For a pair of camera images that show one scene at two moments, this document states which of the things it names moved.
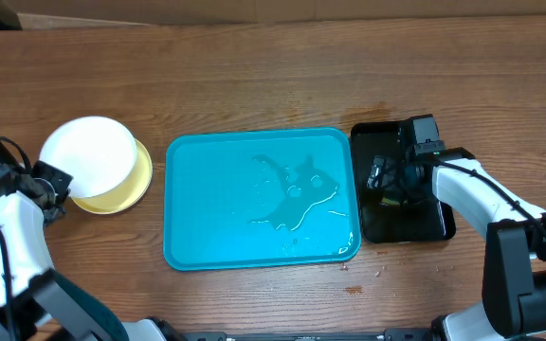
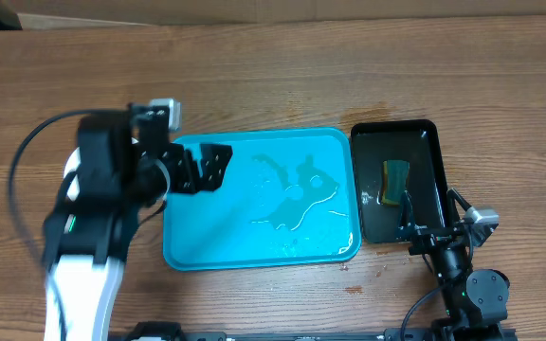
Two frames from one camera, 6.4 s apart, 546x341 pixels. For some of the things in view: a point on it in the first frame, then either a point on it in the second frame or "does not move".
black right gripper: (394, 179) to (407, 227)
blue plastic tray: (260, 199) does not move
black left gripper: (63, 181) to (213, 174)
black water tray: (384, 221) does not move
